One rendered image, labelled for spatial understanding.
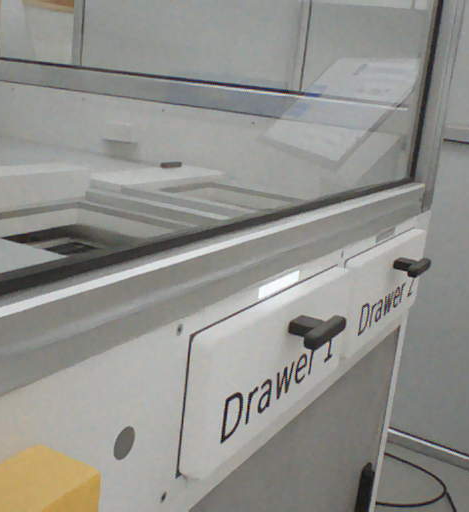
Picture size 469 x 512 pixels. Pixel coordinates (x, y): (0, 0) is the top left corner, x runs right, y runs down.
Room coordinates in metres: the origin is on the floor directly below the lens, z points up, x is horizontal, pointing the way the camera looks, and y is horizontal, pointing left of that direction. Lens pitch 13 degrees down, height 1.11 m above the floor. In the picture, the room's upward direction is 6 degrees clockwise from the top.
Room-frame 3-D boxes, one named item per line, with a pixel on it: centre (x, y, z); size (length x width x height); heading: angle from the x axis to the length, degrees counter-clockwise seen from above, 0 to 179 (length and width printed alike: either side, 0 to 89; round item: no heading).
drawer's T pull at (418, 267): (0.87, -0.22, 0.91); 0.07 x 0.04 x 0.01; 153
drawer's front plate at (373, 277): (0.88, -0.19, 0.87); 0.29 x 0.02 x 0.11; 153
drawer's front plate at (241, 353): (0.60, -0.05, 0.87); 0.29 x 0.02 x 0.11; 153
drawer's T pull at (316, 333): (0.59, -0.07, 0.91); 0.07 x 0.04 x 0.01; 153
